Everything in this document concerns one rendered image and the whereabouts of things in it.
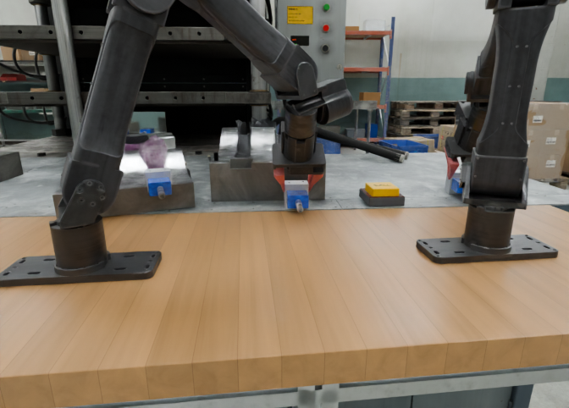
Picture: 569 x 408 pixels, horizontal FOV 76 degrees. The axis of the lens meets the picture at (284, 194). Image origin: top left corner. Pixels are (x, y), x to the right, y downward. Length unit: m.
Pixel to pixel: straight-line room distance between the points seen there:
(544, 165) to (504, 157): 4.12
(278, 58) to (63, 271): 0.42
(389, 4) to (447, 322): 7.60
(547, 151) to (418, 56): 3.95
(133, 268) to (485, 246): 0.51
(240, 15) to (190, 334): 0.43
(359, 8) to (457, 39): 2.00
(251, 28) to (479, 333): 0.49
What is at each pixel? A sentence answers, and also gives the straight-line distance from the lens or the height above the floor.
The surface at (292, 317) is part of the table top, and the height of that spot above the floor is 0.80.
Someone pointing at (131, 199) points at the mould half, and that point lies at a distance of 0.79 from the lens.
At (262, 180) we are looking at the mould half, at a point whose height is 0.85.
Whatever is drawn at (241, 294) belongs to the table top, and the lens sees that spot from 0.47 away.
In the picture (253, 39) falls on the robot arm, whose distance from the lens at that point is 0.59.
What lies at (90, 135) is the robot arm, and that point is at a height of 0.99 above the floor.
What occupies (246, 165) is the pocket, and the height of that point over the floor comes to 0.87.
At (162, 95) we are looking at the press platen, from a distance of 1.65.
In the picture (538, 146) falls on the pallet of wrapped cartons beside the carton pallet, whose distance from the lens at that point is 4.63.
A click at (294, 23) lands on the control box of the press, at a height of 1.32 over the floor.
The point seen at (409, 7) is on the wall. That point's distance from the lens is 8.01.
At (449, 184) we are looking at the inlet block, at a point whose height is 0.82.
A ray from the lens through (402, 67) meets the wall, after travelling 7.87.
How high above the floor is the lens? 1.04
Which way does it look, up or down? 16 degrees down
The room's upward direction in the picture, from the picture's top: straight up
